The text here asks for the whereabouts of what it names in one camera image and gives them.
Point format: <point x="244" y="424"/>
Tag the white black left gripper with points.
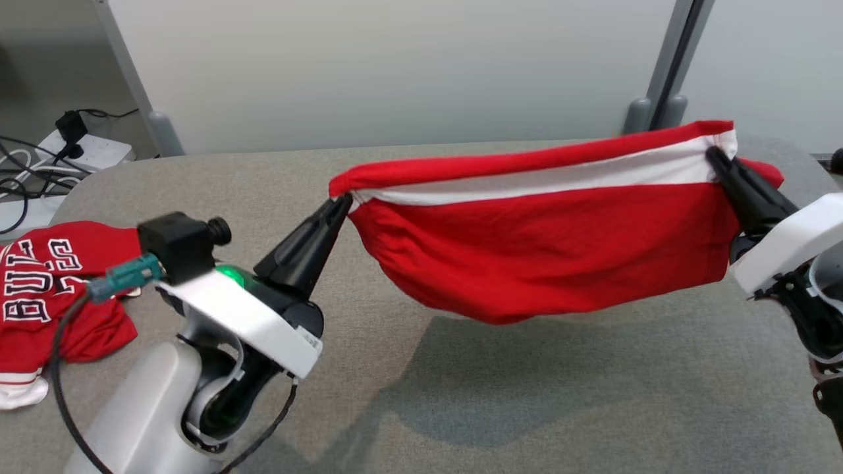
<point x="263" y="322"/>

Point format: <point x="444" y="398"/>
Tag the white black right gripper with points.
<point x="790" y="247"/>

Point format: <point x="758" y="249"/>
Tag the red shorts with white waistband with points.
<point x="540" y="257"/>

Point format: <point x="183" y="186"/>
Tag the red jersey with white sleeves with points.
<point x="59" y="283"/>

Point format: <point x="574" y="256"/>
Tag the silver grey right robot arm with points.
<point x="826" y="316"/>

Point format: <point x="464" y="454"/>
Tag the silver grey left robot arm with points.
<point x="145" y="408"/>

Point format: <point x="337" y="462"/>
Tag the narrow white partition panel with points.
<point x="770" y="66"/>

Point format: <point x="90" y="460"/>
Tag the wide white partition panel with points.
<point x="395" y="66"/>

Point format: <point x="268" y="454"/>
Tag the black power adapter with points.
<point x="70" y="126"/>

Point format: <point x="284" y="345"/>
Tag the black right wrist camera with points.
<point x="837" y="161"/>

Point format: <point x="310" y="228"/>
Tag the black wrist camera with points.
<point x="837" y="161"/>
<point x="174" y="240"/>

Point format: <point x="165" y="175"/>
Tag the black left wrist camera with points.
<point x="174" y="240"/>

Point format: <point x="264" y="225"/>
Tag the double grey partition post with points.
<point x="665" y="79"/>

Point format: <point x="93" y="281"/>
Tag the single grey partition post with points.
<point x="141" y="85"/>

